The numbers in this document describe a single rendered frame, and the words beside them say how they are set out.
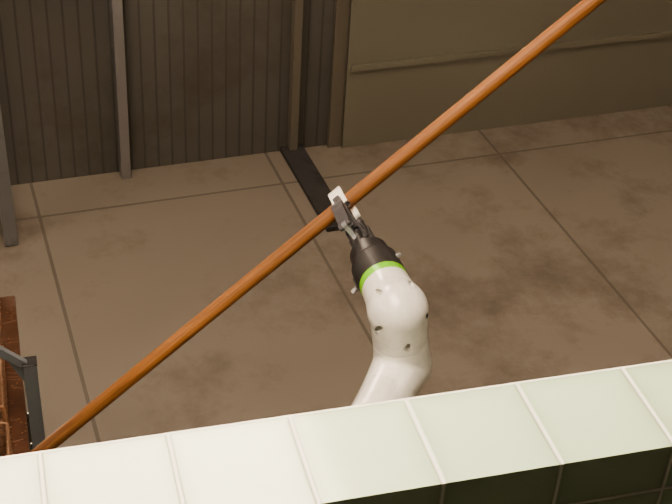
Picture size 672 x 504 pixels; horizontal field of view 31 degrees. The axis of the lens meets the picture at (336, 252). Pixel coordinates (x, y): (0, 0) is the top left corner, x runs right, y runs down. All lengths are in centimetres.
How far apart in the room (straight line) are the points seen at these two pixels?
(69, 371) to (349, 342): 116
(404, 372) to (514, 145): 456
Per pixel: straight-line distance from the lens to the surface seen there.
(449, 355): 517
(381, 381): 217
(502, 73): 240
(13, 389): 413
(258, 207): 598
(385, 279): 217
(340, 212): 235
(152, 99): 611
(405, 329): 214
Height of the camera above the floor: 329
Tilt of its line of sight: 35 degrees down
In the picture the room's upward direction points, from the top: 4 degrees clockwise
